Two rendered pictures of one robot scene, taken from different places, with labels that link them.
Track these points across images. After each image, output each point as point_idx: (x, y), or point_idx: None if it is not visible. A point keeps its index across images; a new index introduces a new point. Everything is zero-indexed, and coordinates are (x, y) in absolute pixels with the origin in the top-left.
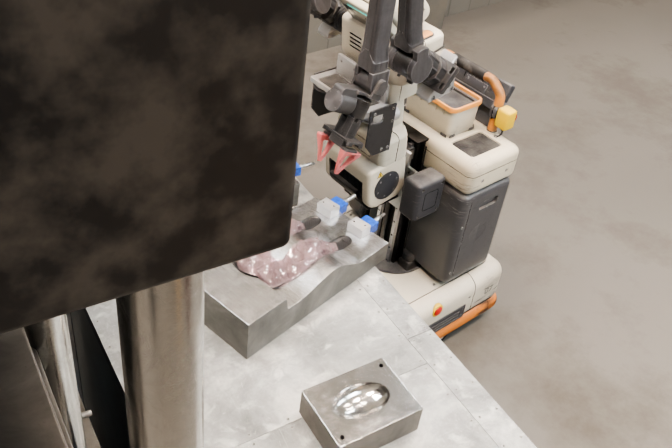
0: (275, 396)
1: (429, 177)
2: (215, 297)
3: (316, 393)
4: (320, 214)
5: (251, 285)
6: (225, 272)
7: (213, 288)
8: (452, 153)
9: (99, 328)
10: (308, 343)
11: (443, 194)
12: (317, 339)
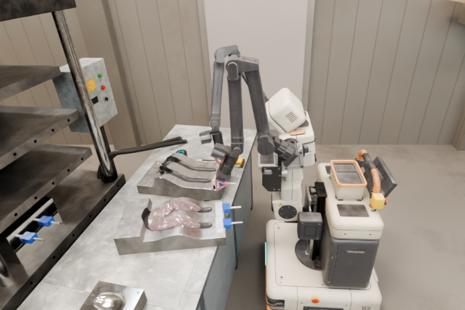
0: (106, 277)
1: (311, 217)
2: (120, 221)
3: (101, 285)
4: (214, 208)
5: (136, 223)
6: (136, 212)
7: (124, 216)
8: (331, 209)
9: (99, 214)
10: (145, 263)
11: (326, 232)
12: (151, 264)
